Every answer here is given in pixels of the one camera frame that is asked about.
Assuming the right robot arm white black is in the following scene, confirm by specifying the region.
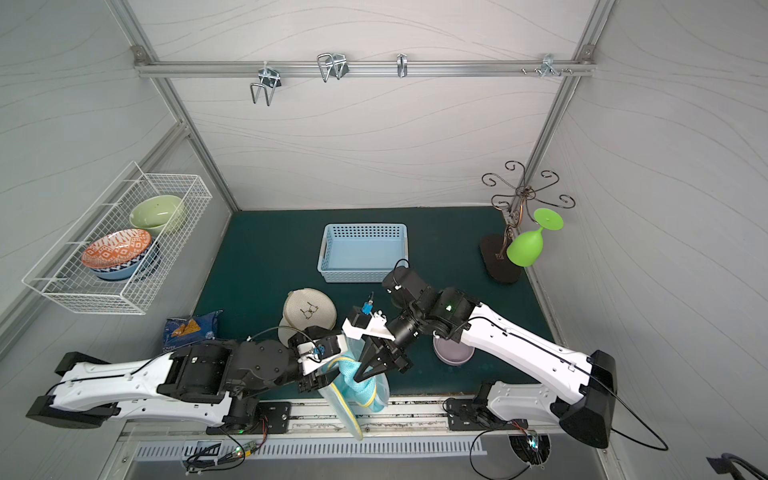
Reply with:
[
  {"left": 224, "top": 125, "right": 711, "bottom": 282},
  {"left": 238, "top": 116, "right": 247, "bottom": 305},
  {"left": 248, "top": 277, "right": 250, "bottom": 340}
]
[{"left": 342, "top": 267, "right": 618, "bottom": 449}]

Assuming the aluminium top rail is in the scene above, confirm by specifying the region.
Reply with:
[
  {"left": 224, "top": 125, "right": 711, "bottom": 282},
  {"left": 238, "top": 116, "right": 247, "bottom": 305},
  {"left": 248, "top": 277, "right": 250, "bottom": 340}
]
[{"left": 134, "top": 58, "right": 597, "bottom": 80}]

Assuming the copper wire glass stand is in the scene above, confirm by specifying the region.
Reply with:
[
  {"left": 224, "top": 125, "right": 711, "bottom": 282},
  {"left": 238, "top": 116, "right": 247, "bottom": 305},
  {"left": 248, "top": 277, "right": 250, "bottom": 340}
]
[{"left": 479, "top": 169, "right": 576, "bottom": 284}]

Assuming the teal mesh laundry bag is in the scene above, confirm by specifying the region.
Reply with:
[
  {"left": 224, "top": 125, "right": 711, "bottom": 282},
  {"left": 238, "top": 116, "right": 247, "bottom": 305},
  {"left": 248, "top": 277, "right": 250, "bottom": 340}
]
[{"left": 319, "top": 339, "right": 390, "bottom": 441}]

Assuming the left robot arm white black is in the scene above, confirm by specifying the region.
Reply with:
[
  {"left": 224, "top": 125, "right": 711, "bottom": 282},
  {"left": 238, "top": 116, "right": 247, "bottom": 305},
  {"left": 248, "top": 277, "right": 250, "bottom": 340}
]
[{"left": 26, "top": 327, "right": 349, "bottom": 435}]

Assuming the white wire wall basket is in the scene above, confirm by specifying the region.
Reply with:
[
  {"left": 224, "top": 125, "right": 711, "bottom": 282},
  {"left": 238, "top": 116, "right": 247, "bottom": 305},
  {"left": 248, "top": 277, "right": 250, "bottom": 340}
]
[{"left": 22, "top": 163, "right": 212, "bottom": 315}]

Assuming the blue bowl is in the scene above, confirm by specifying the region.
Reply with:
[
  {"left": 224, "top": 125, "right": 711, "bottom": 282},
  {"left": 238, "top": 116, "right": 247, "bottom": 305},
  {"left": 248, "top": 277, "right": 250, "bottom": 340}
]
[{"left": 91, "top": 252, "right": 156, "bottom": 281}]

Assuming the green ceramic bowl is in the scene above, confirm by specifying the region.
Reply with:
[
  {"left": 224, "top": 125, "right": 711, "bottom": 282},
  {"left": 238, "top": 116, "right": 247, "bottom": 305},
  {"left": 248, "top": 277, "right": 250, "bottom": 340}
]
[{"left": 129, "top": 195, "right": 187, "bottom": 238}]

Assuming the lilac bowl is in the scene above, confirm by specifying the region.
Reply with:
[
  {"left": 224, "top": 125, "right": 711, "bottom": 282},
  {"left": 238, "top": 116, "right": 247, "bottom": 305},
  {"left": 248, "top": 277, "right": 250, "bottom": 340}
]
[{"left": 433, "top": 337, "right": 475, "bottom": 367}]

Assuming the small metal hook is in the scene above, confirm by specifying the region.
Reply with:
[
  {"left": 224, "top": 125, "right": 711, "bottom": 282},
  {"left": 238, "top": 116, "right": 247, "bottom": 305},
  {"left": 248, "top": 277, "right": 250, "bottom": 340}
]
[{"left": 396, "top": 53, "right": 408, "bottom": 78}]

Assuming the cream mesh laundry bag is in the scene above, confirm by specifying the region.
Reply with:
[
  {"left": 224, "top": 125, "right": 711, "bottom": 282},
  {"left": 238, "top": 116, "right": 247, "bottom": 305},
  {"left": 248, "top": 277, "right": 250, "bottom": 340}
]
[{"left": 277, "top": 288, "right": 337, "bottom": 346}]

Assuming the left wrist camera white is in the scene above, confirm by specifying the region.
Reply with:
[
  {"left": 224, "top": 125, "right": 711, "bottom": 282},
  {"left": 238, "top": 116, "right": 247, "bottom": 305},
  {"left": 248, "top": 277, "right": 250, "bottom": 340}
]
[{"left": 296, "top": 334, "right": 349, "bottom": 376}]

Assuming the green plastic wine glass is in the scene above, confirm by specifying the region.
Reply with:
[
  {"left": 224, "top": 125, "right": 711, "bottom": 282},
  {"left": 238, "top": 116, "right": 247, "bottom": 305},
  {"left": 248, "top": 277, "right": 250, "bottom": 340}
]
[{"left": 506, "top": 208, "right": 564, "bottom": 268}]

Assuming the metal clip hook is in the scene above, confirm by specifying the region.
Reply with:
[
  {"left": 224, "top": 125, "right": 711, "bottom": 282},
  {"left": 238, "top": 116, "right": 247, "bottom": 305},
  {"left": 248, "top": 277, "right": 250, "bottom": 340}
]
[{"left": 316, "top": 52, "right": 349, "bottom": 83}]

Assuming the blue Doritos chip bag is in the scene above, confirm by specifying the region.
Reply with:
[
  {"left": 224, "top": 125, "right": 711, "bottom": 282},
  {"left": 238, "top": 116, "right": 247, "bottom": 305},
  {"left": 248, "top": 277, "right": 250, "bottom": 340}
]
[{"left": 162, "top": 310, "right": 223, "bottom": 353}]

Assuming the white cable duct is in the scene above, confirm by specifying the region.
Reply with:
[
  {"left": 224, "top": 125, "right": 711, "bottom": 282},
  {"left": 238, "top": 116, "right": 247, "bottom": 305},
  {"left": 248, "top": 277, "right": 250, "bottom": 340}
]
[{"left": 133, "top": 436, "right": 487, "bottom": 462}]

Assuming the light blue plastic basket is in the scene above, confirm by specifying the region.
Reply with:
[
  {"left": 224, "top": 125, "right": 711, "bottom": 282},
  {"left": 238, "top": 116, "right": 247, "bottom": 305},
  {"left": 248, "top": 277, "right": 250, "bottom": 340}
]
[{"left": 317, "top": 223, "right": 409, "bottom": 283}]

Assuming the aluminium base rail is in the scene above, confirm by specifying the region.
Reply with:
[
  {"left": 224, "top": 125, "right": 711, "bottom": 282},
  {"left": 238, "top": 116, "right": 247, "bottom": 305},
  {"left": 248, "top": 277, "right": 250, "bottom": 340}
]
[{"left": 119, "top": 392, "right": 614, "bottom": 438}]

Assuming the right metal hook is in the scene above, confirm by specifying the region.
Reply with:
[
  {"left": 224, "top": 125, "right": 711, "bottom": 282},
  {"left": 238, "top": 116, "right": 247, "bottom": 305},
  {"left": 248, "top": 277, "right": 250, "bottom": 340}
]
[{"left": 520, "top": 53, "right": 573, "bottom": 78}]

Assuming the orange patterned bowl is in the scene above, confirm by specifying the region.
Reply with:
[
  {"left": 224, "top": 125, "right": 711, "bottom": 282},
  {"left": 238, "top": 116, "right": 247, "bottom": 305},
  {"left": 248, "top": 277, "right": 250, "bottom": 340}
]
[{"left": 81, "top": 229, "right": 152, "bottom": 269}]

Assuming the double metal hook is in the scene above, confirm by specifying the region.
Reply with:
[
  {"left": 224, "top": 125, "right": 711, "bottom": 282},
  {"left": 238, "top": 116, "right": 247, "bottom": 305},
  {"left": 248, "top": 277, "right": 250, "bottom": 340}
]
[{"left": 250, "top": 63, "right": 282, "bottom": 106}]

